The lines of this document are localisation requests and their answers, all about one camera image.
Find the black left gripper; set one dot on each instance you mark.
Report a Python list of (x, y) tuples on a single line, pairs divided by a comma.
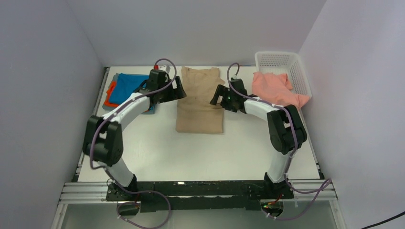
[(175, 94)]

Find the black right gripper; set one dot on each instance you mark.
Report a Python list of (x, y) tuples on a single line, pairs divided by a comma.
[(219, 91)]

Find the beige t-shirt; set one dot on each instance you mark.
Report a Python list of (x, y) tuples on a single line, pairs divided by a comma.
[(195, 114)]

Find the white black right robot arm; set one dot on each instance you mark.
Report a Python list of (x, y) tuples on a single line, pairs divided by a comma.
[(286, 130)]

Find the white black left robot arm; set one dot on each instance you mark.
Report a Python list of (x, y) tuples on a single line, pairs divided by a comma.
[(103, 141)]

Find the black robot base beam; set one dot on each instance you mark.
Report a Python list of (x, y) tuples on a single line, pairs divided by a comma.
[(202, 195)]

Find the blue folded t-shirt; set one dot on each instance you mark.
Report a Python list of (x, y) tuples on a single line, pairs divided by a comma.
[(126, 88)]

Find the pink t-shirt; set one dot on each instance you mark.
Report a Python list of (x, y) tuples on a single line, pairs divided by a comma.
[(277, 89)]

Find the grey folded t-shirt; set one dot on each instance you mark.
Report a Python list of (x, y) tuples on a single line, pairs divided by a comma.
[(106, 107)]

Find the orange folded t-shirt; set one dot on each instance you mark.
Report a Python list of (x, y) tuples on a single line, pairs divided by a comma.
[(119, 91)]

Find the white plastic laundry basket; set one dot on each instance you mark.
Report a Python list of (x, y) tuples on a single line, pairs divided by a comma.
[(285, 62)]

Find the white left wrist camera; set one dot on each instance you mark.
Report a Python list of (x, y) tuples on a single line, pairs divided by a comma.
[(166, 68)]

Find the aluminium frame rails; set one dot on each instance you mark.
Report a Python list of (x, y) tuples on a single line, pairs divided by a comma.
[(78, 193)]

